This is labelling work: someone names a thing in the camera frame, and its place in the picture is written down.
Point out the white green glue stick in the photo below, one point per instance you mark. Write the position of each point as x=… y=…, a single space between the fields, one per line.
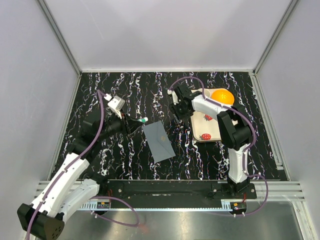
x=143 y=120

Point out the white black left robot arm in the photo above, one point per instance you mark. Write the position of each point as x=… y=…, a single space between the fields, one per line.
x=45 y=217

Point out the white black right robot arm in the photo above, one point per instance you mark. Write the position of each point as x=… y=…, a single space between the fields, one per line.
x=234 y=127

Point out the white slotted cable duct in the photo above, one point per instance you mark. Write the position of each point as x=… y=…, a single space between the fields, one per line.
x=95 y=205

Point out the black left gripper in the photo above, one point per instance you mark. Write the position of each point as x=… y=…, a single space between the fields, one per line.
x=130 y=126

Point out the cream yellow cup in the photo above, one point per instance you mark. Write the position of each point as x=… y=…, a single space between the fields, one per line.
x=206 y=92

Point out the strawberry pattern tray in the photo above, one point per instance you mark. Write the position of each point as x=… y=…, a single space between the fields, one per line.
x=204 y=128

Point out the orange bowl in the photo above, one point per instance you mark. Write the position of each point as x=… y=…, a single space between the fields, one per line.
x=223 y=96

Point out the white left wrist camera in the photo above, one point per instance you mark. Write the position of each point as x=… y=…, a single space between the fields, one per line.
x=115 y=103

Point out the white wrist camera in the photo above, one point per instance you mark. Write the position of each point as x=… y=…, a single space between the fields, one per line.
x=174 y=94
x=115 y=103

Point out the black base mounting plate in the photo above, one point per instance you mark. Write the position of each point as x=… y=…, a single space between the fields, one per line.
x=175 y=194

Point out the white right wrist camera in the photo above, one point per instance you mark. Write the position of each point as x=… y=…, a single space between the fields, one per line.
x=174 y=94

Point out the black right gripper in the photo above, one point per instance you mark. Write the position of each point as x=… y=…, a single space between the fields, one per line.
x=174 y=108

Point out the grey paper envelope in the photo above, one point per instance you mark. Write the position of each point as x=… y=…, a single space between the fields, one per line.
x=158 y=142

